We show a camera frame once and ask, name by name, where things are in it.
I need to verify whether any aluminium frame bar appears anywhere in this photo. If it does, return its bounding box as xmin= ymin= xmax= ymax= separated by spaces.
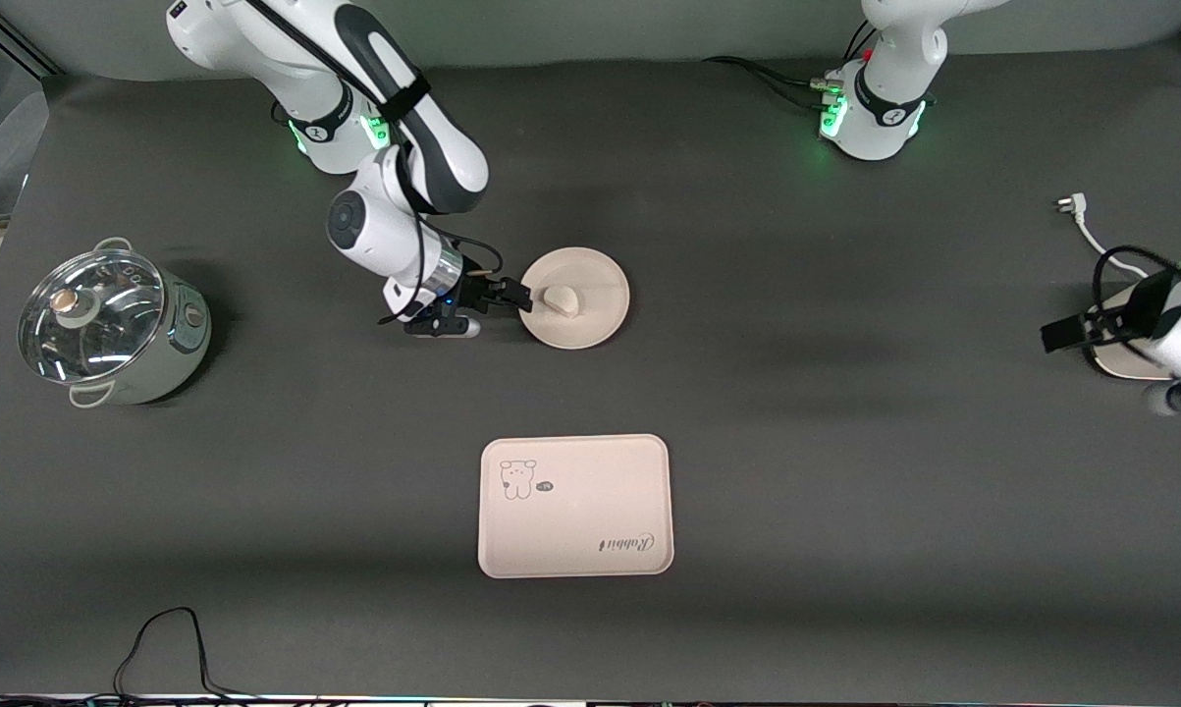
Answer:
xmin=0 ymin=18 xmax=61 ymax=80

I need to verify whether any white toaster power cable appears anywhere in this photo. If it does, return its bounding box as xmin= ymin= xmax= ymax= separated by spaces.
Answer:
xmin=1054 ymin=193 xmax=1152 ymax=282

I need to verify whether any black arm base cable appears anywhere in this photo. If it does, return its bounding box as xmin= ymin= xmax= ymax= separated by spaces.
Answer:
xmin=703 ymin=55 xmax=829 ymax=94
xmin=762 ymin=71 xmax=832 ymax=111

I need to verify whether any beige round plate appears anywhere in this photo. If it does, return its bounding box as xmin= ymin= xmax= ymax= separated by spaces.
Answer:
xmin=519 ymin=246 xmax=631 ymax=351

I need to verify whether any translucent grey plastic object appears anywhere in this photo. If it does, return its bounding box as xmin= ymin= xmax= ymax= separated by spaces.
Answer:
xmin=0 ymin=90 xmax=51 ymax=219

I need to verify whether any black cable on table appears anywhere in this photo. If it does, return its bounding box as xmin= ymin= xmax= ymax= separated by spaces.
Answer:
xmin=112 ymin=606 xmax=257 ymax=701

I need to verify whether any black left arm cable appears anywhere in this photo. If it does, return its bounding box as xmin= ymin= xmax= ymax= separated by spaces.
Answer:
xmin=1089 ymin=245 xmax=1181 ymax=345

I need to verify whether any pale green electric pot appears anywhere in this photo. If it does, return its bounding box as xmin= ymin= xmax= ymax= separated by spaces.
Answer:
xmin=18 ymin=238 xmax=213 ymax=408

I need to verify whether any beige rectangular rabbit tray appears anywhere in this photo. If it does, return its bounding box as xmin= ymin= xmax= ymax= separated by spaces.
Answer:
xmin=478 ymin=434 xmax=673 ymax=579

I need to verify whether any glass pot lid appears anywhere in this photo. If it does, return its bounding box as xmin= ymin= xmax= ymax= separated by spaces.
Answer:
xmin=18 ymin=247 xmax=168 ymax=386

